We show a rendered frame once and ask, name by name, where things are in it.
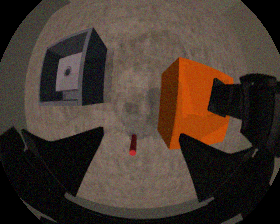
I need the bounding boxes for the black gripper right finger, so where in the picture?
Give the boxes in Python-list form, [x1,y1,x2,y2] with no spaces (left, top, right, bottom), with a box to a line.
[179,133,256,202]

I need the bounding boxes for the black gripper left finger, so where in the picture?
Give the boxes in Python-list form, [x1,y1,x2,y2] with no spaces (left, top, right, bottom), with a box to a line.
[22,127,104,197]

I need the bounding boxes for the red peg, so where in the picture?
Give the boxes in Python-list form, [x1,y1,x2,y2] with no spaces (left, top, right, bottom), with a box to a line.
[129,135,136,156]

